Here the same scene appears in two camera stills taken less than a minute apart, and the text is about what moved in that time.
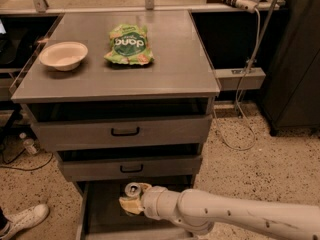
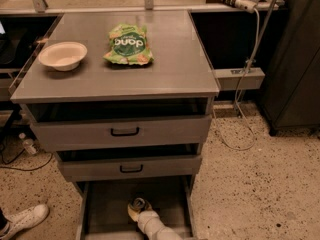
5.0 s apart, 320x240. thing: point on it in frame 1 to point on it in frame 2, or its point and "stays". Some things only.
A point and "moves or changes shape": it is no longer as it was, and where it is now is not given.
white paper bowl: (65, 55) stays
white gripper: (149, 201) to (147, 217)
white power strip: (245, 2) stays
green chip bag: (129, 45) stays
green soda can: (132, 189) moves or changes shape
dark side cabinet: (291, 97) stays
